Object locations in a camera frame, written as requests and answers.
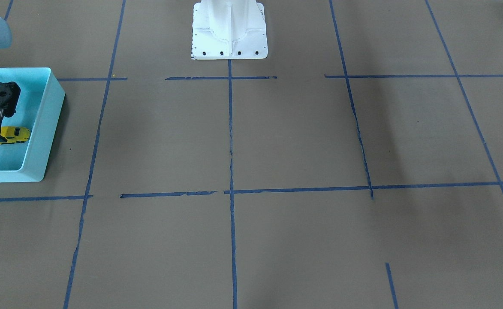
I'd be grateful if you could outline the white pedestal column base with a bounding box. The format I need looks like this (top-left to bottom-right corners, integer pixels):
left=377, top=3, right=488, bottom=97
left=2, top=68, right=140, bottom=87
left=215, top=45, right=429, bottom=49
left=191, top=0, right=268, bottom=60

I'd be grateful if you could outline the turquoise plastic storage bin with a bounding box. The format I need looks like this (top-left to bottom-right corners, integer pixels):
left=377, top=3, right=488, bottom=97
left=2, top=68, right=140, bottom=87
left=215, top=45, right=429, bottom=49
left=0, top=68, right=66, bottom=183

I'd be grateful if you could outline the yellow beetle toy car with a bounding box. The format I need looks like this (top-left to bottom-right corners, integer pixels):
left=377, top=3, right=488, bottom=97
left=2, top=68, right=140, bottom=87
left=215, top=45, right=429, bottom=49
left=0, top=126, right=30, bottom=145

